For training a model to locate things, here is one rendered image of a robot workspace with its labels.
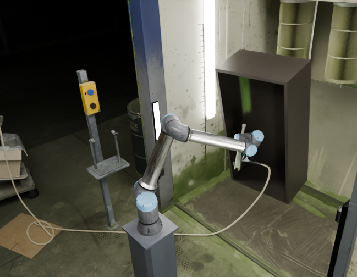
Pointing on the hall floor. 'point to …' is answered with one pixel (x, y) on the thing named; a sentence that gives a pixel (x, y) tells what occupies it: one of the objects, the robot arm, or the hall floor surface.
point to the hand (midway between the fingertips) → (241, 158)
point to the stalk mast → (98, 158)
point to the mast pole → (350, 226)
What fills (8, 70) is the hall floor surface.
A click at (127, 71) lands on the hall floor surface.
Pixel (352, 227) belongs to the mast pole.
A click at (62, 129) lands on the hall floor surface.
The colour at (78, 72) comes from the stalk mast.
